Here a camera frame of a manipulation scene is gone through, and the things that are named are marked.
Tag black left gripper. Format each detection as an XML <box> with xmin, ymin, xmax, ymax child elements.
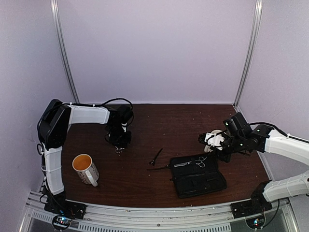
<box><xmin>108</xmin><ymin>124</ymin><xmax>132</xmax><ymax>148</ymax></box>

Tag aluminium corner post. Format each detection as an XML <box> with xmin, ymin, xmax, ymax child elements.
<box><xmin>50</xmin><ymin>0</ymin><xmax>80</xmax><ymax>103</ymax></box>
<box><xmin>233</xmin><ymin>0</ymin><xmax>263</xmax><ymax>111</ymax></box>

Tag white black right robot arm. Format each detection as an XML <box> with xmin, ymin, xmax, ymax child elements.
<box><xmin>223</xmin><ymin>121</ymin><xmax>309</xmax><ymax>214</ymax></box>

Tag right round circuit board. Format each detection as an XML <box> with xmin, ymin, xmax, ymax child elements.
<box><xmin>246</xmin><ymin>216</ymin><xmax>266</xmax><ymax>230</ymax></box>

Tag aluminium front rail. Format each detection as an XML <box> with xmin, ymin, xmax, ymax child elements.
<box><xmin>17</xmin><ymin>191</ymin><xmax>300</xmax><ymax>232</ymax></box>

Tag aluminium left corner post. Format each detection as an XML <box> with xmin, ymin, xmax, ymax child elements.
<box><xmin>50</xmin><ymin>0</ymin><xmax>80</xmax><ymax>103</ymax></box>

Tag left round circuit board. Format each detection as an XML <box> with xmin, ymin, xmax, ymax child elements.
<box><xmin>52</xmin><ymin>215</ymin><xmax>72</xmax><ymax>231</ymax></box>

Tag patterned mug orange inside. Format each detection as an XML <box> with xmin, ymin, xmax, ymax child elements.
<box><xmin>72</xmin><ymin>154</ymin><xmax>99</xmax><ymax>187</ymax></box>

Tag round circuit board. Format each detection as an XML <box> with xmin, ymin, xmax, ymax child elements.
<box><xmin>246</xmin><ymin>216</ymin><xmax>266</xmax><ymax>230</ymax></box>
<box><xmin>52</xmin><ymin>215</ymin><xmax>72</xmax><ymax>231</ymax></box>

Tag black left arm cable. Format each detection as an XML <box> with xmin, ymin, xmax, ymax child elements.
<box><xmin>91</xmin><ymin>98</ymin><xmax>135</xmax><ymax>126</ymax></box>

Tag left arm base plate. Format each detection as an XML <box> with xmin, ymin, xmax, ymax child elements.
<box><xmin>44</xmin><ymin>191</ymin><xmax>86</xmax><ymax>219</ymax></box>

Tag cream white mug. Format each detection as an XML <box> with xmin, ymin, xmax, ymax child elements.
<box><xmin>203</xmin><ymin>130</ymin><xmax>225</xmax><ymax>153</ymax></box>

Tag silver plain hair scissors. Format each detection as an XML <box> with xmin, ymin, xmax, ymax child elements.
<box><xmin>115</xmin><ymin>147</ymin><xmax>123</xmax><ymax>156</ymax></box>

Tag silver thinning scissors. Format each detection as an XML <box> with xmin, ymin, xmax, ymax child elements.
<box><xmin>173</xmin><ymin>157</ymin><xmax>207</xmax><ymax>168</ymax></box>

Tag black zip tool case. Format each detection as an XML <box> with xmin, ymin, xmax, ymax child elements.
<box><xmin>169</xmin><ymin>154</ymin><xmax>227</xmax><ymax>199</ymax></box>

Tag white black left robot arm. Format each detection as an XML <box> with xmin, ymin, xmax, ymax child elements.
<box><xmin>37</xmin><ymin>99</ymin><xmax>134</xmax><ymax>196</ymax></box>

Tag black hair clip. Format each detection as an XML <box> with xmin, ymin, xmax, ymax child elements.
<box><xmin>149</xmin><ymin>148</ymin><xmax>163</xmax><ymax>166</ymax></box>
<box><xmin>147</xmin><ymin>165</ymin><xmax>170</xmax><ymax>171</ymax></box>

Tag aluminium right corner post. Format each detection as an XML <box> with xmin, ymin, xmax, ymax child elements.
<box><xmin>233</xmin><ymin>0</ymin><xmax>263</xmax><ymax>111</ymax></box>

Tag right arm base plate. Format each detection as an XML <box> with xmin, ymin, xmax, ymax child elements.
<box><xmin>231</xmin><ymin>200</ymin><xmax>272</xmax><ymax>218</ymax></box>

